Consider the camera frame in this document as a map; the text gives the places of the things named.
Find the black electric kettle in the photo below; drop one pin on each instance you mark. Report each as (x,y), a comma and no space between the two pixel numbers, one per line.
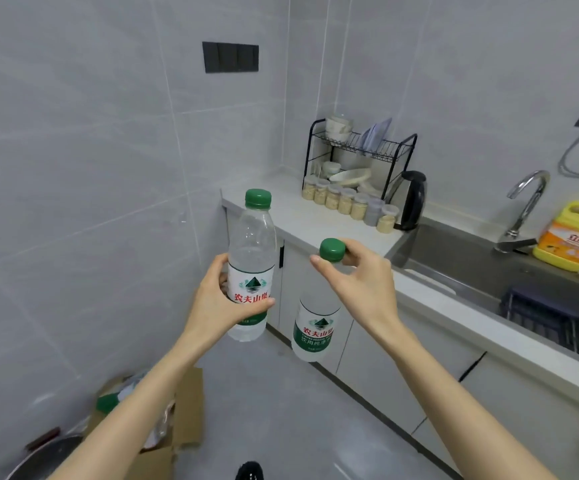
(414,199)

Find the pale blue plates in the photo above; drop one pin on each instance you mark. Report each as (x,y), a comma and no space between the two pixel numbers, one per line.
(375,134)

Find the person's right thumb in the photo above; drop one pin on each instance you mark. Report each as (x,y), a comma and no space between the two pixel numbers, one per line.
(325,274)

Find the stainless steel sink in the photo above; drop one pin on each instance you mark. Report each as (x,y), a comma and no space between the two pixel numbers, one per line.
(469,264)

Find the yellow detergent bottle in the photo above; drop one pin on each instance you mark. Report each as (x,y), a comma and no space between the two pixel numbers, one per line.
(569,242)

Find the clear water bottle white label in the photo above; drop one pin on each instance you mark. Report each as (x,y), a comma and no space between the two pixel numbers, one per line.
(252,229)

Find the person's right forearm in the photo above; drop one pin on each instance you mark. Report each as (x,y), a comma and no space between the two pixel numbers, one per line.
(449,404)

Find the person's left thumb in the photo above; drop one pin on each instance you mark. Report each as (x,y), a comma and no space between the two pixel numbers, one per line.
(255,308)

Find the stack of white bowls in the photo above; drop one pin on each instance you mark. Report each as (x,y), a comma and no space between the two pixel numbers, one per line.
(338,127)

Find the chrome faucet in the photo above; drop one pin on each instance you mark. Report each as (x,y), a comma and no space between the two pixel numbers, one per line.
(525,209)

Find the person's right hand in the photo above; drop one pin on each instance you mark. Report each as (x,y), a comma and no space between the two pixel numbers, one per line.
(367,289)

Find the dark sink drain basket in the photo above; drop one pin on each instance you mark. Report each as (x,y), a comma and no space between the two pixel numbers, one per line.
(544,309)

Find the row of glass jars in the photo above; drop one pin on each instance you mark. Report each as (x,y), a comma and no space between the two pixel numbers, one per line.
(345,200)

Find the white oval dish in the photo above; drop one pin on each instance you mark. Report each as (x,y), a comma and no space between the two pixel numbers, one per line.
(352,176)

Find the cardboard box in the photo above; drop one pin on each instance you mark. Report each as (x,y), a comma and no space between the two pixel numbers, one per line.
(189,409)

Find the person's black shoe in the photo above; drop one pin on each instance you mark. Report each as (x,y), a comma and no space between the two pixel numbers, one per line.
(249,471)

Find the person's left hand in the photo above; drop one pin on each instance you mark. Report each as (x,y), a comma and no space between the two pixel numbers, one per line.
(209,309)

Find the black wall switch panel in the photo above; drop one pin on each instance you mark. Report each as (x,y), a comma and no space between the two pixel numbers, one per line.
(230,57)

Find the person's left forearm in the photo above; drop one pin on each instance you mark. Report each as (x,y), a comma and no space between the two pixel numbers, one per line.
(134,409)

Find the dark metal pot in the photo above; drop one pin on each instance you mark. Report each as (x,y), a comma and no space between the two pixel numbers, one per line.
(49,457)

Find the small white bowl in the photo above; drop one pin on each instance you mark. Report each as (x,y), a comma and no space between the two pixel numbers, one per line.
(331,168)

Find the clear water bottle green label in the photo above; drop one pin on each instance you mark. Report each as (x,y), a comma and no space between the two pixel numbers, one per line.
(314,332)

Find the white kitchen cabinet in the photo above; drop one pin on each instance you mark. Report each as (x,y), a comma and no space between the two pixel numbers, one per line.
(384,384)

